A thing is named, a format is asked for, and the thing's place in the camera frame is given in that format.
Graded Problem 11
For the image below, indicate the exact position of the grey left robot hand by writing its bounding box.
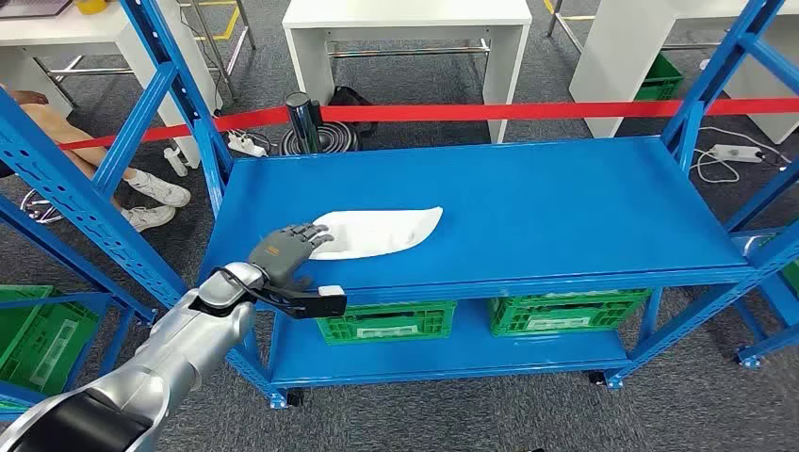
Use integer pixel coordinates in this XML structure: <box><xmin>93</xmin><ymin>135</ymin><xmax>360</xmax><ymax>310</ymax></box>
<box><xmin>247</xmin><ymin>221</ymin><xmax>335</xmax><ymax>295</ymax></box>

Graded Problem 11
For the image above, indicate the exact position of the white curved plastic part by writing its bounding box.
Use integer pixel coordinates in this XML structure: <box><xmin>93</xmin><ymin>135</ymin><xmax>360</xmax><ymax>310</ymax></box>
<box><xmin>310</xmin><ymin>206</ymin><xmax>445</xmax><ymax>262</ymax></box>

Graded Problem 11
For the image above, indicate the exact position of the blue metal shelf rack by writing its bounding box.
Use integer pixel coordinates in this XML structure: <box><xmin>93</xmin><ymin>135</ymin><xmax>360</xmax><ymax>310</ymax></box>
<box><xmin>0</xmin><ymin>0</ymin><xmax>799</xmax><ymax>410</ymax></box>
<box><xmin>726</xmin><ymin>218</ymin><xmax>799</xmax><ymax>370</ymax></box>
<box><xmin>0</xmin><ymin>193</ymin><xmax>157</xmax><ymax>426</ymax></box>

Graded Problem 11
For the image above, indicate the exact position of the white power strip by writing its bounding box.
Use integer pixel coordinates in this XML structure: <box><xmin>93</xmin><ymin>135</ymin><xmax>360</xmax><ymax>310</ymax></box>
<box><xmin>225</xmin><ymin>131</ymin><xmax>269</xmax><ymax>158</ymax></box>
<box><xmin>709</xmin><ymin>143</ymin><xmax>764</xmax><ymax>165</ymax></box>

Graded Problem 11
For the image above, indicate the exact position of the green plastic crate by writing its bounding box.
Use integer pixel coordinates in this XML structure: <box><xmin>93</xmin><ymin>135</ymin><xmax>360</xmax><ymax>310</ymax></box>
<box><xmin>316</xmin><ymin>300</ymin><xmax>458</xmax><ymax>347</ymax></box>
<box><xmin>488</xmin><ymin>288</ymin><xmax>652</xmax><ymax>339</ymax></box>
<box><xmin>634</xmin><ymin>53</ymin><xmax>685</xmax><ymax>103</ymax></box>
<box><xmin>0</xmin><ymin>284</ymin><xmax>103</xmax><ymax>413</ymax></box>

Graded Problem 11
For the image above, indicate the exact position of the black bag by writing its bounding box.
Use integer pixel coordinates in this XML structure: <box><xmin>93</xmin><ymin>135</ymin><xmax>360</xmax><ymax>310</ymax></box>
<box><xmin>325</xmin><ymin>85</ymin><xmax>380</xmax><ymax>137</ymax></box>

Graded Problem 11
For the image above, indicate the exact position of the person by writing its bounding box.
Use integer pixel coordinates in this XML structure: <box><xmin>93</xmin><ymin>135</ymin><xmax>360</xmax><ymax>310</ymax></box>
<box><xmin>0</xmin><ymin>87</ymin><xmax>193</xmax><ymax>234</ymax></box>

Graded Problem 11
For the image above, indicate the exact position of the red barrier tape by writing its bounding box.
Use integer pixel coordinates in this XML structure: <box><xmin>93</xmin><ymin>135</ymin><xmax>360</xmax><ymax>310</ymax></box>
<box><xmin>58</xmin><ymin>97</ymin><xmax>799</xmax><ymax>153</ymax></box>

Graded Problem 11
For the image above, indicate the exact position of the dark laptop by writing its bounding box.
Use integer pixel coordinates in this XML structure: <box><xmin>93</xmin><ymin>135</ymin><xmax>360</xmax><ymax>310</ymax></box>
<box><xmin>0</xmin><ymin>0</ymin><xmax>74</xmax><ymax>19</ymax></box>

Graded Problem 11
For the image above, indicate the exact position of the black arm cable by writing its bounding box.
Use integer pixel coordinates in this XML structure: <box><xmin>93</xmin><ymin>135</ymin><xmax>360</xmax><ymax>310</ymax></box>
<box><xmin>210</xmin><ymin>266</ymin><xmax>282</xmax><ymax>308</ymax></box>

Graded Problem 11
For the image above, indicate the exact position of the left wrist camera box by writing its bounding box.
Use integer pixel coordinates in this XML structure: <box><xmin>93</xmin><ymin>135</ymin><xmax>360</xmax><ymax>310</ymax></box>
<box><xmin>262</xmin><ymin>283</ymin><xmax>349</xmax><ymax>320</ymax></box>

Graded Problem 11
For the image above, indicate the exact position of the chrome stanchion post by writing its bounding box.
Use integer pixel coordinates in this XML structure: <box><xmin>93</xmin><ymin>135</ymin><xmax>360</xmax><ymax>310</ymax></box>
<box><xmin>279</xmin><ymin>91</ymin><xmax>362</xmax><ymax>157</ymax></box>

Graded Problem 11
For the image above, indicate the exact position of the bundle of cables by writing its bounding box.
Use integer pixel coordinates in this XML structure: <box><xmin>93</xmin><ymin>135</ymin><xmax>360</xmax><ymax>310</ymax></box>
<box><xmin>18</xmin><ymin>186</ymin><xmax>67</xmax><ymax>226</ymax></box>

